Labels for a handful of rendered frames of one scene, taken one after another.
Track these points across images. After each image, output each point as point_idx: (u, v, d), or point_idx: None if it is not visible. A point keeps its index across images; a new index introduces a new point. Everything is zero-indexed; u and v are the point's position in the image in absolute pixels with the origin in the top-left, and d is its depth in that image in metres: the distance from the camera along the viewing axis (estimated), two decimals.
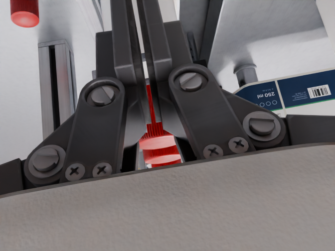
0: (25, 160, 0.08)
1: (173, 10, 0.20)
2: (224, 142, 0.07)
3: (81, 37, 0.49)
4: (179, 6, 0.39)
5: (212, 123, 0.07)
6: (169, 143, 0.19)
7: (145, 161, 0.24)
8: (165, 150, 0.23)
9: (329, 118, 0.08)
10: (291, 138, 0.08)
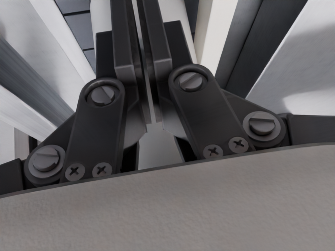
0: (25, 160, 0.08)
1: None
2: (224, 142, 0.07)
3: (71, 88, 0.37)
4: None
5: (212, 123, 0.07)
6: None
7: None
8: None
9: (329, 118, 0.08)
10: (291, 138, 0.08)
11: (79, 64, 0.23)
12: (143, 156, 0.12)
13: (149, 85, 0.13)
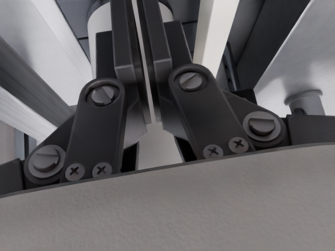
0: (25, 160, 0.08)
1: None
2: (224, 142, 0.07)
3: (41, 50, 0.29)
4: None
5: (212, 123, 0.07)
6: None
7: None
8: None
9: (329, 118, 0.08)
10: (291, 138, 0.08)
11: None
12: (150, 162, 0.13)
13: None
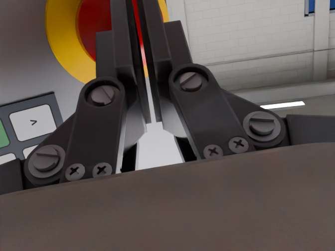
0: (25, 160, 0.08)
1: None
2: (224, 142, 0.07)
3: None
4: None
5: (212, 123, 0.07)
6: None
7: None
8: None
9: (329, 118, 0.08)
10: (291, 138, 0.08)
11: None
12: None
13: None
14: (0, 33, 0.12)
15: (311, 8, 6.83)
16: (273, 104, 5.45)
